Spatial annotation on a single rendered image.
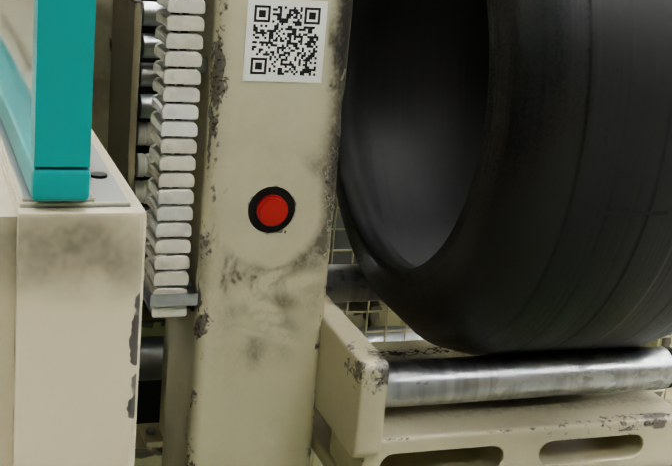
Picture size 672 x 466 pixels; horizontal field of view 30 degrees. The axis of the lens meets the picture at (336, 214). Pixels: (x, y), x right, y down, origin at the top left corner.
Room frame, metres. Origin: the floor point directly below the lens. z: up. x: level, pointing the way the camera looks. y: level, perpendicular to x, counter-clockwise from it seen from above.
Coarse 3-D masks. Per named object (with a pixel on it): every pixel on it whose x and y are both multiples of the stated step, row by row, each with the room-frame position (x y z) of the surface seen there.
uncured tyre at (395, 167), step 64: (384, 0) 1.54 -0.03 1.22; (448, 0) 1.57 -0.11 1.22; (512, 0) 1.07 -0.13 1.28; (576, 0) 1.04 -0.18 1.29; (640, 0) 1.05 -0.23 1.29; (384, 64) 1.55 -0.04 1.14; (448, 64) 1.58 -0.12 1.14; (512, 64) 1.05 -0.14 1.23; (576, 64) 1.02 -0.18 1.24; (640, 64) 1.03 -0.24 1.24; (384, 128) 1.52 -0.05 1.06; (448, 128) 1.56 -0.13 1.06; (512, 128) 1.04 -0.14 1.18; (576, 128) 1.02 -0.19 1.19; (640, 128) 1.03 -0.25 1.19; (384, 192) 1.48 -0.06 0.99; (448, 192) 1.51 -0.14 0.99; (512, 192) 1.04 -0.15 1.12; (576, 192) 1.02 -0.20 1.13; (640, 192) 1.03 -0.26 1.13; (384, 256) 1.27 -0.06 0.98; (448, 256) 1.12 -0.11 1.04; (512, 256) 1.05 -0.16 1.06; (576, 256) 1.04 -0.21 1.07; (640, 256) 1.06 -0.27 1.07; (448, 320) 1.14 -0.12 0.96; (512, 320) 1.08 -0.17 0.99; (576, 320) 1.09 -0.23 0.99; (640, 320) 1.12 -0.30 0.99
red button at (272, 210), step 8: (264, 200) 1.12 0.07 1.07; (272, 200) 1.13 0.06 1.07; (280, 200) 1.13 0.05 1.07; (256, 208) 1.13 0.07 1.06; (264, 208) 1.12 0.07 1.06; (272, 208) 1.13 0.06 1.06; (280, 208) 1.13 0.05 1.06; (264, 216) 1.12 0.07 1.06; (272, 216) 1.13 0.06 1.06; (280, 216) 1.13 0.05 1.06; (264, 224) 1.13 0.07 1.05; (272, 224) 1.13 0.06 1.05
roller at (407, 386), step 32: (544, 352) 1.19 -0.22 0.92; (576, 352) 1.19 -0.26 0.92; (608, 352) 1.20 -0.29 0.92; (640, 352) 1.21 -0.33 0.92; (416, 384) 1.11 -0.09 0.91; (448, 384) 1.12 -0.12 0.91; (480, 384) 1.13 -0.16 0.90; (512, 384) 1.14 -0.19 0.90; (544, 384) 1.15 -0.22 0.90; (576, 384) 1.17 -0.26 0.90; (608, 384) 1.18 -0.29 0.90; (640, 384) 1.20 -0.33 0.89
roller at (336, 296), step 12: (336, 264) 1.40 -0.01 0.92; (348, 264) 1.40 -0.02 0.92; (336, 276) 1.38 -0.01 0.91; (348, 276) 1.38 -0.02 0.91; (360, 276) 1.39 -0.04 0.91; (336, 288) 1.37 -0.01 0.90; (348, 288) 1.38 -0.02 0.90; (360, 288) 1.38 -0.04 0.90; (336, 300) 1.38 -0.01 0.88; (348, 300) 1.39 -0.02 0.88; (360, 300) 1.39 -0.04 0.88; (372, 300) 1.40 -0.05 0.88
